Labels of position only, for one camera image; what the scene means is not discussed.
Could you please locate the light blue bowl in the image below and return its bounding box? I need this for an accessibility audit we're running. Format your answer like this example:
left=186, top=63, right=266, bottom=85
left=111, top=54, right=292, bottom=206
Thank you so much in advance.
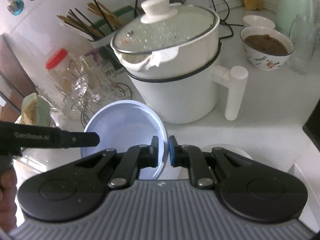
left=80, top=100, right=168, bottom=180

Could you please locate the small white bowl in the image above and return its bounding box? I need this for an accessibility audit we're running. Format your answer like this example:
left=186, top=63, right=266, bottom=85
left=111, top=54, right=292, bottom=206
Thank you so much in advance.
left=243, top=15, right=276, bottom=29
left=201, top=144, right=252, bottom=160

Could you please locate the person's left hand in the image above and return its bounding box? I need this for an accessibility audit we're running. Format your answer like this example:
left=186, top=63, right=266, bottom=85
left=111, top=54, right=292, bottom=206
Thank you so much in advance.
left=0, top=167, right=17, bottom=232

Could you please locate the green colander with noodles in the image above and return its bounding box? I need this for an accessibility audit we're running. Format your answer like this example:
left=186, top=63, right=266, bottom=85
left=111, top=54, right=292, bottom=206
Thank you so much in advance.
left=20, top=93, right=51, bottom=127

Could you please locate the dark wooden cutting board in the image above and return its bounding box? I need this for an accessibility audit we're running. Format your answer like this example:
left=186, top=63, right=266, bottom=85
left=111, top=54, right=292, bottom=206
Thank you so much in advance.
left=1, top=35, right=36, bottom=122

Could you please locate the red lid glass jar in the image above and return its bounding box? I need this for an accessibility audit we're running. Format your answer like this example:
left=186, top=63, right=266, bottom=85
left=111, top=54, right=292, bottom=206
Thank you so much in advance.
left=45, top=48, right=84, bottom=95

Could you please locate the white electric cooking pot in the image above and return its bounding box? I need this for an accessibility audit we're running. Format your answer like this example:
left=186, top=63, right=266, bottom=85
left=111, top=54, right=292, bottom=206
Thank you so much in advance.
left=110, top=3, right=249, bottom=125

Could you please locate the black gas stove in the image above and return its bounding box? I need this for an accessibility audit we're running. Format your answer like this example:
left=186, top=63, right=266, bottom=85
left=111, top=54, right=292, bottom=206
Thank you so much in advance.
left=303, top=101, right=320, bottom=151

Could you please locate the patterned bowl with brown food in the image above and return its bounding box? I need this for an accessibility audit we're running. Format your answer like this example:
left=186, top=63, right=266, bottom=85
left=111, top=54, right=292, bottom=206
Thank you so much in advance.
left=240, top=25, right=294, bottom=72

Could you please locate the glass pot lid white knob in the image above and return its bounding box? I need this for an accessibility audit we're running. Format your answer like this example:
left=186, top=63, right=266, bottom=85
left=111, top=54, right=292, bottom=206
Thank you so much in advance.
left=111, top=0, right=220, bottom=54

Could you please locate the chopstick holder with chopsticks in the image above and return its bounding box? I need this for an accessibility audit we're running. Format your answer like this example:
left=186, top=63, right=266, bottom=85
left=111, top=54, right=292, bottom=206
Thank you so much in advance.
left=57, top=0, right=138, bottom=42

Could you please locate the small white bowl behind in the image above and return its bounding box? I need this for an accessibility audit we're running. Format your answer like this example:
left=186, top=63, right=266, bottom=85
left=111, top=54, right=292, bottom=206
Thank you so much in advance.
left=243, top=15, right=276, bottom=29

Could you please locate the green glass pitcher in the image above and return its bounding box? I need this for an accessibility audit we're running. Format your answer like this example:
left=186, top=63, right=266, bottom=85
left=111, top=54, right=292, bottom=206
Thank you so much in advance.
left=276, top=0, right=319, bottom=75

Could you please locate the wire cup rack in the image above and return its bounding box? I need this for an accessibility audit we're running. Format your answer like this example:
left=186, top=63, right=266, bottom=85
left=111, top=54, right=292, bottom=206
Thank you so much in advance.
left=62, top=60, right=133, bottom=126

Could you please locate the black power cable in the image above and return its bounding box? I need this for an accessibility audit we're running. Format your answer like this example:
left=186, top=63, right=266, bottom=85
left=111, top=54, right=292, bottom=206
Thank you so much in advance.
left=204, top=0, right=245, bottom=41

